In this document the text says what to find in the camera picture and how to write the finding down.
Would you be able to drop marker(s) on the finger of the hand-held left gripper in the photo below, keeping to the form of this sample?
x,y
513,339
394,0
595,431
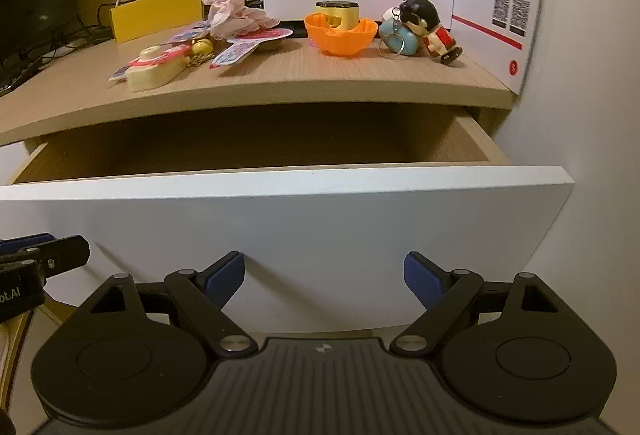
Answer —
x,y
20,244
70,252

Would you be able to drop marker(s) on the round container with red lid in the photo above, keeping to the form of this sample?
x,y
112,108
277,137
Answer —
x,y
270,33

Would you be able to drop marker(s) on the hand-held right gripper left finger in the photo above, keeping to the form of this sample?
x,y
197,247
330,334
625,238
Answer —
x,y
227,277

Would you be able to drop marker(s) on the yellow cardboard box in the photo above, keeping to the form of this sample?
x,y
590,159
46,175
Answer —
x,y
150,15

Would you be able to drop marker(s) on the orange plastic bowl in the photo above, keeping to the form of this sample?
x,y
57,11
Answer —
x,y
340,42

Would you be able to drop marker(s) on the cream toy camera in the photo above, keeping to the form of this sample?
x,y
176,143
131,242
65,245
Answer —
x,y
155,72

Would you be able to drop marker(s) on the yellow plastic cup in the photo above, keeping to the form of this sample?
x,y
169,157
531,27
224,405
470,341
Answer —
x,y
345,15

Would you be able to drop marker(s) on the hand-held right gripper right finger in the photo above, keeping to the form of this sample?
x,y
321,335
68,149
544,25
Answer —
x,y
422,280

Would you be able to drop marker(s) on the small pink printed packet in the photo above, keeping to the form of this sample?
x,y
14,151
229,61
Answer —
x,y
192,32
119,74

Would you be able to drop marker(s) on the white drawer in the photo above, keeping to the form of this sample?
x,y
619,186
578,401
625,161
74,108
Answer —
x,y
300,225

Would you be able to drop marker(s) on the light blue round case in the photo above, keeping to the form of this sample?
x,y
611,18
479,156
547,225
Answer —
x,y
400,42

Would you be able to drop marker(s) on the white desk panel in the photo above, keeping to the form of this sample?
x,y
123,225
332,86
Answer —
x,y
7,165

